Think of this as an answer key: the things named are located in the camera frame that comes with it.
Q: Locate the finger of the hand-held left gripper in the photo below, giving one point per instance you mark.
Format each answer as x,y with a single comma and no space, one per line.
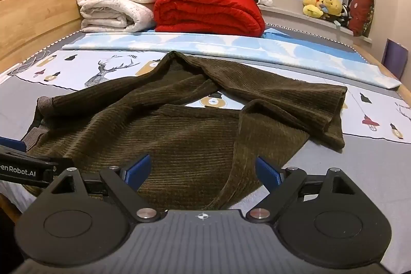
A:
12,145
56,171

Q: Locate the yellow duck plush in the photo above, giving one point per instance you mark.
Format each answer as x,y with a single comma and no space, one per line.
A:
312,2

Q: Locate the light blue blanket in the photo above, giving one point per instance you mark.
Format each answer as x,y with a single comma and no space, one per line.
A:
257,49

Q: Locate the red folded blanket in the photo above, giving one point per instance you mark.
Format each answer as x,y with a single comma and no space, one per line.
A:
205,10

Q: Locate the cream folded quilt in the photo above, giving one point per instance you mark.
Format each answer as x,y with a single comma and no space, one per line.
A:
112,4

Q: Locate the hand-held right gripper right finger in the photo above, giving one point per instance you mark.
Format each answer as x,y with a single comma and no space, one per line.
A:
268,174

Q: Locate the window sill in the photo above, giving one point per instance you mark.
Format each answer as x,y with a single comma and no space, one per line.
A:
289,14

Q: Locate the striped plush toy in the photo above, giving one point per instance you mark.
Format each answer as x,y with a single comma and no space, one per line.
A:
343,15

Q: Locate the red cushion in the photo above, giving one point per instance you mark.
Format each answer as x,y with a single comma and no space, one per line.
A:
361,14

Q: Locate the wooden headboard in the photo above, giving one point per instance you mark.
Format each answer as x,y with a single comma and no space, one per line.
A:
38,20

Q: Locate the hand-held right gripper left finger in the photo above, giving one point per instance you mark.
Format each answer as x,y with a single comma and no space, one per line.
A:
139,171

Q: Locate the purple board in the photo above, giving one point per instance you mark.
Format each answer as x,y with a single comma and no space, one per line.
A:
395,60

